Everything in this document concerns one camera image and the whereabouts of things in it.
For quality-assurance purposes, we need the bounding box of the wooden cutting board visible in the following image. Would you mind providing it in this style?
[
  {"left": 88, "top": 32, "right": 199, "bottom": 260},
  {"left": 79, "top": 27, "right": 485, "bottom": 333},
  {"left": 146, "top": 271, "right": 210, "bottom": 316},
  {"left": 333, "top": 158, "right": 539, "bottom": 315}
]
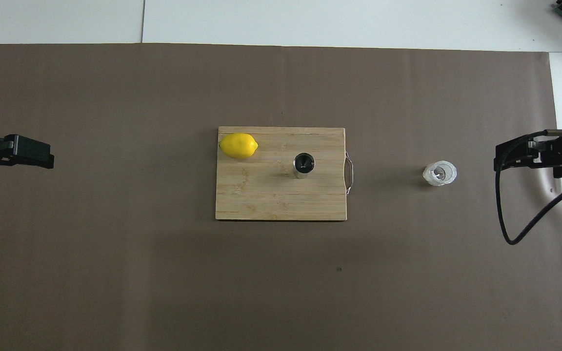
[{"left": 215, "top": 126, "right": 355, "bottom": 222}]

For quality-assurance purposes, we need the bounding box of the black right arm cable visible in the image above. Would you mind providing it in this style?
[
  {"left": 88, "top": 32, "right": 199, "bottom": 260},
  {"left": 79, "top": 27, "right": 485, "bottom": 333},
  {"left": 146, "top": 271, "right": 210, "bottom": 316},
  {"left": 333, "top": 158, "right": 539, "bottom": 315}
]
[{"left": 495, "top": 129, "right": 562, "bottom": 246}]

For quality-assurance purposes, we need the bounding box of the clear glass cup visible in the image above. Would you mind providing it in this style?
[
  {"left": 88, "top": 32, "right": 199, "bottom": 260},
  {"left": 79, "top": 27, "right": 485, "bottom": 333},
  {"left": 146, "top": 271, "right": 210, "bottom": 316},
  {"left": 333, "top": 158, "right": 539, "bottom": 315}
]
[{"left": 422, "top": 160, "right": 458, "bottom": 187}]

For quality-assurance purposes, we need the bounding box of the steel double jigger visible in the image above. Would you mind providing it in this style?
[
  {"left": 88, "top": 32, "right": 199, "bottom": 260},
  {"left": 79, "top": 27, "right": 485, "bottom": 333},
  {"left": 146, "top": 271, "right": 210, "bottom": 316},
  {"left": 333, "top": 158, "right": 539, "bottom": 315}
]
[{"left": 293, "top": 152, "right": 316, "bottom": 179}]

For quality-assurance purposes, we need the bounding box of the yellow lemon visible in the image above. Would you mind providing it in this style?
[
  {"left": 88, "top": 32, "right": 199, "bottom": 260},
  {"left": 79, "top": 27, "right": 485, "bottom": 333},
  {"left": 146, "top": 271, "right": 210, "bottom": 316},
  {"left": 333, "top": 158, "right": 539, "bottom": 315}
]
[{"left": 219, "top": 133, "right": 259, "bottom": 159}]

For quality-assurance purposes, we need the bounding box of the brown paper table mat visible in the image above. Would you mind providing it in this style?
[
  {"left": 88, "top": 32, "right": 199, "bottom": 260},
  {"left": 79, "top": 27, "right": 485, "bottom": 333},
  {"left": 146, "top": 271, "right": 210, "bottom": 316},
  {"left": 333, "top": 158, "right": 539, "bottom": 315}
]
[{"left": 0, "top": 43, "right": 562, "bottom": 351}]

